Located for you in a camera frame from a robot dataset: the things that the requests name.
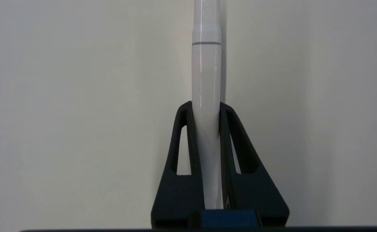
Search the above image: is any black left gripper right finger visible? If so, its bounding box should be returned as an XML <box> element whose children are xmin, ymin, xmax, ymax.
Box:
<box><xmin>220</xmin><ymin>102</ymin><xmax>290</xmax><ymax>227</ymax></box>

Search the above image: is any white marker with black cap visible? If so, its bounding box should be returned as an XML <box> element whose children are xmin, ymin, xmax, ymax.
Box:
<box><xmin>191</xmin><ymin>0</ymin><xmax>223</xmax><ymax>210</ymax></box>

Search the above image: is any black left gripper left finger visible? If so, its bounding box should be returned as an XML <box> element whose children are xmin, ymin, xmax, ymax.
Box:
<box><xmin>151</xmin><ymin>101</ymin><xmax>205</xmax><ymax>229</ymax></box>

